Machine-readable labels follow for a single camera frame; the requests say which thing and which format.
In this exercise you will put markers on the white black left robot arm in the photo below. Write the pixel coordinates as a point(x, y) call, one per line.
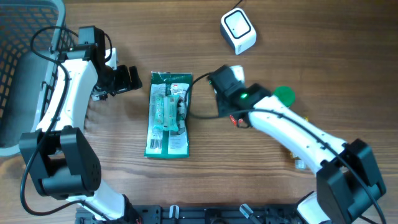
point(59, 160)

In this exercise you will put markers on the Knorr stock cube jar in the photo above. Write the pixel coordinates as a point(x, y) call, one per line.
point(285, 94)

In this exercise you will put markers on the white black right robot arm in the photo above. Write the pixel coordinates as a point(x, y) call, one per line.
point(348, 177)

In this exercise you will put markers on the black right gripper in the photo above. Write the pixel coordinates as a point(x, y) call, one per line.
point(222, 111)

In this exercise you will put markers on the grey plastic shopping basket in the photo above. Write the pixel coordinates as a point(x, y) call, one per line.
point(29, 31)

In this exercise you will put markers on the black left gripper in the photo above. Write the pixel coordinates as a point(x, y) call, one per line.
point(124, 83)

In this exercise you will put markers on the mint green small packet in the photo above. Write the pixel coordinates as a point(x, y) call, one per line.
point(165, 117)

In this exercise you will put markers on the red Nescafe stick sachet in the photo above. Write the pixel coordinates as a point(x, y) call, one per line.
point(235, 121)

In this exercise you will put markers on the white barcode scanner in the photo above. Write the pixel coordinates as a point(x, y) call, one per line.
point(237, 30)

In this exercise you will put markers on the yellow dish soap bottle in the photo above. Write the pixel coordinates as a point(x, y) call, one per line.
point(298, 163)

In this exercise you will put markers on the green 3M product package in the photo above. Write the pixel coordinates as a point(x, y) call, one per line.
point(169, 144)

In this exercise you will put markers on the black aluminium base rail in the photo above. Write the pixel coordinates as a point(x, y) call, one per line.
point(268, 214)

